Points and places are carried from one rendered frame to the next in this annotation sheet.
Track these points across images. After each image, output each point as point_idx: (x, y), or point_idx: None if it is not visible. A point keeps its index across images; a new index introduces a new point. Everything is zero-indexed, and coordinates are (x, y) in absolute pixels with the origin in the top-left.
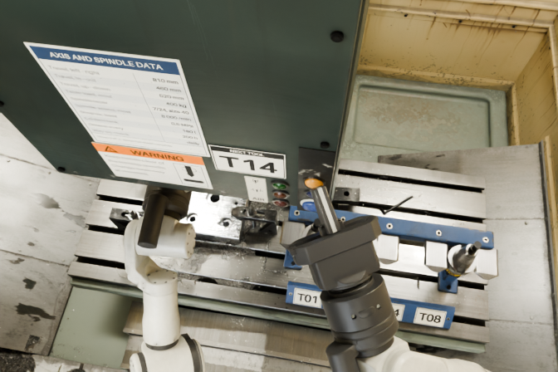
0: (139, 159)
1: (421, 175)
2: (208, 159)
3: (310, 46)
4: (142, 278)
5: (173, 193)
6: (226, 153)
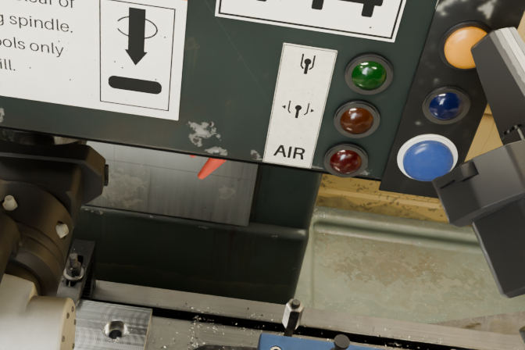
0: None
1: (462, 340)
2: None
3: None
4: None
5: (32, 227)
6: None
